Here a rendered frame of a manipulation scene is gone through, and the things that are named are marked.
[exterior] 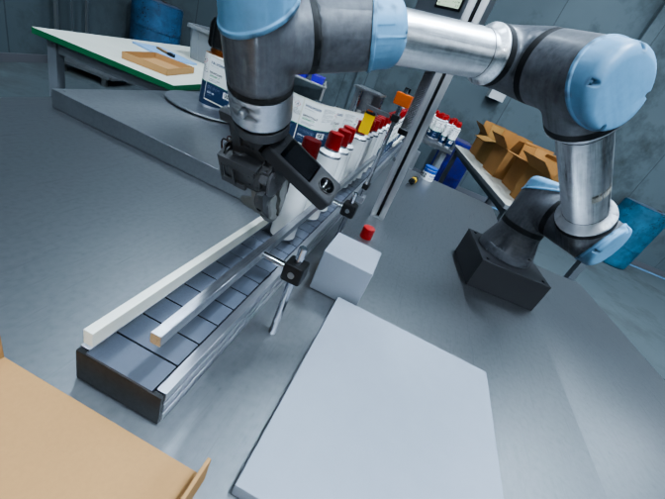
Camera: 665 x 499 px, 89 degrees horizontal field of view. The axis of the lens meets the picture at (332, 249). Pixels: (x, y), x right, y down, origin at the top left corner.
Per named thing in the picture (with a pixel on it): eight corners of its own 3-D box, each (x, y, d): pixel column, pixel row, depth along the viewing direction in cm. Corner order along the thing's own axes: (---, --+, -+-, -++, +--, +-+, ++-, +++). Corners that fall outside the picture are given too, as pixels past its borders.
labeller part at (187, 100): (201, 93, 144) (201, 90, 143) (265, 123, 141) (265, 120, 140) (143, 92, 117) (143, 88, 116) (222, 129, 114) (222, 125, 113)
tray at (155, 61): (154, 57, 208) (155, 51, 207) (193, 73, 211) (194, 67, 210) (121, 57, 179) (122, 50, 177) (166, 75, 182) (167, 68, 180)
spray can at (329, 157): (302, 208, 84) (330, 127, 74) (320, 217, 84) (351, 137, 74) (293, 214, 80) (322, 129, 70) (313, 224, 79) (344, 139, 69)
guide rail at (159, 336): (372, 157, 125) (373, 154, 125) (375, 159, 125) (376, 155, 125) (147, 342, 32) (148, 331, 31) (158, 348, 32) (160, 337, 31)
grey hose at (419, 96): (397, 132, 113) (427, 63, 103) (407, 136, 112) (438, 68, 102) (396, 133, 110) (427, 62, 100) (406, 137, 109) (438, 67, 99)
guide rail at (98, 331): (348, 162, 129) (350, 157, 128) (351, 164, 128) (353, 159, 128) (83, 343, 35) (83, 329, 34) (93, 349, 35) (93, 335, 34)
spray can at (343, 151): (311, 201, 90) (338, 125, 80) (329, 209, 89) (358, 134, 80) (304, 206, 85) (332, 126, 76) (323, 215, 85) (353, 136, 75)
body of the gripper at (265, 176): (248, 152, 55) (243, 85, 45) (295, 175, 54) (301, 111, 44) (221, 183, 51) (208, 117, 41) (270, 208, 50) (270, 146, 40)
